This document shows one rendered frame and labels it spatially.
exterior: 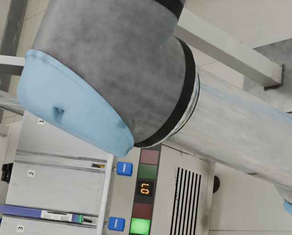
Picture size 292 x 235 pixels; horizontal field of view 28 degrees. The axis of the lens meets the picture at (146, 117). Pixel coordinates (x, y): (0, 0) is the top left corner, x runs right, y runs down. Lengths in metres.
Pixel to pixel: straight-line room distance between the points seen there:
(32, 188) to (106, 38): 0.74
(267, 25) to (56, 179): 1.08
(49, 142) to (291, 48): 0.96
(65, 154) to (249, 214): 0.79
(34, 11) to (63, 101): 2.95
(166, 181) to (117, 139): 1.21
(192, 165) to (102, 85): 1.32
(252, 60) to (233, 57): 0.09
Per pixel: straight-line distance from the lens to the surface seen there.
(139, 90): 0.50
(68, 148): 1.20
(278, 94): 1.87
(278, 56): 1.93
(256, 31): 2.05
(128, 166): 1.16
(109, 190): 1.16
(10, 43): 3.41
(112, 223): 1.14
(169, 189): 1.72
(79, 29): 0.49
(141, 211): 1.16
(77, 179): 1.18
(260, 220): 1.80
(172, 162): 1.73
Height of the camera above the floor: 1.42
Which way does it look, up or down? 38 degrees down
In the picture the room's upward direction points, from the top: 68 degrees counter-clockwise
